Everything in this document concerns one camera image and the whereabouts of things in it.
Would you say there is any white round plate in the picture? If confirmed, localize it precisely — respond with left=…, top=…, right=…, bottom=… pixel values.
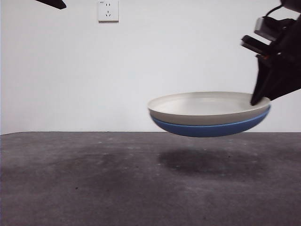
left=147, top=91, right=271, bottom=125

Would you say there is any blue round plate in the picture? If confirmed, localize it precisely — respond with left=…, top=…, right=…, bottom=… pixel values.
left=150, top=105, right=271, bottom=138

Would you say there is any pale grey right camera box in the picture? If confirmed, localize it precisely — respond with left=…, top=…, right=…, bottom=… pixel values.
left=253, top=16, right=278, bottom=40

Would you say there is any white wall socket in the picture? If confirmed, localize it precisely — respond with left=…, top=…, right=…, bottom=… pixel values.
left=97, top=0, right=119, bottom=24

